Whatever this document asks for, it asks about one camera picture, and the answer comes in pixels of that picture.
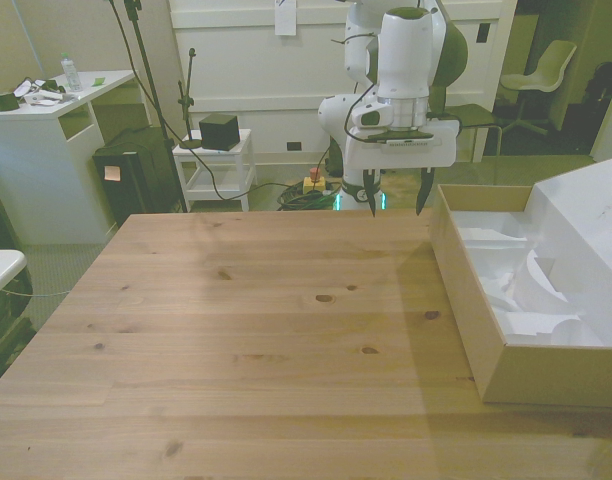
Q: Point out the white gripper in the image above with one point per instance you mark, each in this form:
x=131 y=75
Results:
x=443 y=147

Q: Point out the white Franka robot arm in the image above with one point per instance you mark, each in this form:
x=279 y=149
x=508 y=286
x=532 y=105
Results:
x=403 y=60

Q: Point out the white moulded box insert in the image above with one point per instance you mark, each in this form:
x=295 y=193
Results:
x=531 y=285

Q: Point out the open cardboard box white lid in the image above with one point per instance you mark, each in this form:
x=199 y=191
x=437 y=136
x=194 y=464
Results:
x=491 y=350

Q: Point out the yellow emergency stop button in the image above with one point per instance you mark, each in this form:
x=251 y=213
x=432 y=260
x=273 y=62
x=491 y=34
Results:
x=314 y=182

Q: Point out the dark chair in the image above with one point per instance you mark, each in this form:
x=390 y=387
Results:
x=473 y=116

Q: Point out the small white side table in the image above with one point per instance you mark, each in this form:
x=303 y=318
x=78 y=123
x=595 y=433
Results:
x=236 y=150

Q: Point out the black cube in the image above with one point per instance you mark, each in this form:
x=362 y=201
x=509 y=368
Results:
x=217 y=132

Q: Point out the white swivel chair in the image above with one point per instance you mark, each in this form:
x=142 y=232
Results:
x=546 y=70

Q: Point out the black microphone stand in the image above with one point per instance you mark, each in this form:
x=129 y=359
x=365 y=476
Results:
x=188 y=100

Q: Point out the dark backpack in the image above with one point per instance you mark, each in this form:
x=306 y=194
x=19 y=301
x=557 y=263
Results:
x=606 y=82

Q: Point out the black computer tower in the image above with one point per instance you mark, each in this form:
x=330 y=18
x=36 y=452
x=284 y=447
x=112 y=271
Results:
x=136 y=185

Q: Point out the black tripod pole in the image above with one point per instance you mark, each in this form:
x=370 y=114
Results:
x=153 y=95

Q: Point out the orange sticky note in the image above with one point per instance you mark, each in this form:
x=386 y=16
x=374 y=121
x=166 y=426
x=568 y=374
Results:
x=111 y=173

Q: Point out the green sticky note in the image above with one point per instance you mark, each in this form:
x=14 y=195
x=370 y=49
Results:
x=99 y=80

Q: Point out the clear plastic bottle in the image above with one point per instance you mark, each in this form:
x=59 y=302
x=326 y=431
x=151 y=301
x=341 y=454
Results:
x=72 y=75

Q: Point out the white papers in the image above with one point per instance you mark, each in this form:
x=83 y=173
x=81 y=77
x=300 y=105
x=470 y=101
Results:
x=46 y=100

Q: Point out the white desk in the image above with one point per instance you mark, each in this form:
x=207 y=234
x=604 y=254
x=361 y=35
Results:
x=31 y=165

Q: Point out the white rounded table edge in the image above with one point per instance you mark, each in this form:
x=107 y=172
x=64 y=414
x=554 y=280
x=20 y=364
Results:
x=1 y=270

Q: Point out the wall power outlet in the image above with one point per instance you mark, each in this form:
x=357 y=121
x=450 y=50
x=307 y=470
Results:
x=294 y=146

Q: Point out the black wall switch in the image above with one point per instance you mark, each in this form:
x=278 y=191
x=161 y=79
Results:
x=483 y=33

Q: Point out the white paper sheet on wall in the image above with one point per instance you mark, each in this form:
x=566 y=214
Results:
x=285 y=17

